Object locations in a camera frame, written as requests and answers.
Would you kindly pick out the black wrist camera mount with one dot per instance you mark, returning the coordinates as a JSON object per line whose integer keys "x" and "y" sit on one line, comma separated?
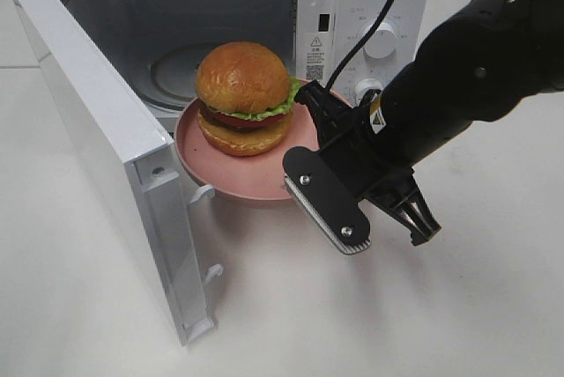
{"x": 326, "y": 200}

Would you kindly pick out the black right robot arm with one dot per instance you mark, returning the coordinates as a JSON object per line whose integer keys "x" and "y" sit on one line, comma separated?
{"x": 476, "y": 66}

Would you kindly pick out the white microwave oven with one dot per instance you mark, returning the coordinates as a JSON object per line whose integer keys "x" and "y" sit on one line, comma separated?
{"x": 311, "y": 36}

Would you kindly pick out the upper white dial knob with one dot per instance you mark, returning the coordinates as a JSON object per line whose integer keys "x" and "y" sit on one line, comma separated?
{"x": 383, "y": 42}

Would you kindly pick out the toy burger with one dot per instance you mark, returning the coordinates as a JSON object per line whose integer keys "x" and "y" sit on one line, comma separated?
{"x": 246, "y": 97}

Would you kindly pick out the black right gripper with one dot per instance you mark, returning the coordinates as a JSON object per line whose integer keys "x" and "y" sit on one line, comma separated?
{"x": 347, "y": 140}

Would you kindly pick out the pink round plate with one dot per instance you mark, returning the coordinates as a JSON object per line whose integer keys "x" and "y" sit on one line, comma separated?
{"x": 255, "y": 179}

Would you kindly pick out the white microwave door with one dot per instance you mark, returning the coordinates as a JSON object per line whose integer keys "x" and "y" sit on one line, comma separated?
{"x": 130, "y": 158}

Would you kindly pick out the white dial knob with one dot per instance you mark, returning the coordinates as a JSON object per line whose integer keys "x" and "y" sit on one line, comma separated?
{"x": 364, "y": 86}
{"x": 383, "y": 42}

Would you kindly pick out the glass microwave turntable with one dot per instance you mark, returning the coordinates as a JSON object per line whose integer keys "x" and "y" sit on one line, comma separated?
{"x": 173, "y": 75}

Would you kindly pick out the lower white dial knob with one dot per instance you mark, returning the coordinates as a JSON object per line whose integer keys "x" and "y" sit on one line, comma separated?
{"x": 364, "y": 86}

